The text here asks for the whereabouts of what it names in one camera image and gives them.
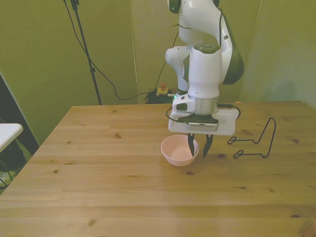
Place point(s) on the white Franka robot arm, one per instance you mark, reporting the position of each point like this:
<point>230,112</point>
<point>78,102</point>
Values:
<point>205,69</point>

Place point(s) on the black tripod pole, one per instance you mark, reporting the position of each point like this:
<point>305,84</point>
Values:
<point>92,71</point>

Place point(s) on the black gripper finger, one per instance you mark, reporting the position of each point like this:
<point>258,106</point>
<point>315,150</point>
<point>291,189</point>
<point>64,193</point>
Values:
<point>191,145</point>
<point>208,145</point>

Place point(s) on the grey and black wrist camera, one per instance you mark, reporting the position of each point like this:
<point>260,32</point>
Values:
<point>203,127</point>

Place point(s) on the yellow emergency stop box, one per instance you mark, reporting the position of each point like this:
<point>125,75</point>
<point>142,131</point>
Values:
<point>162,91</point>

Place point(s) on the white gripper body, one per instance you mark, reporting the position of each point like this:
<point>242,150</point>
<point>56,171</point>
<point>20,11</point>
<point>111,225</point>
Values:
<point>227,123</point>

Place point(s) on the pink plastic bowl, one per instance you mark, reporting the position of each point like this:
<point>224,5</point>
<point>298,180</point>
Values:
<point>177,158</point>

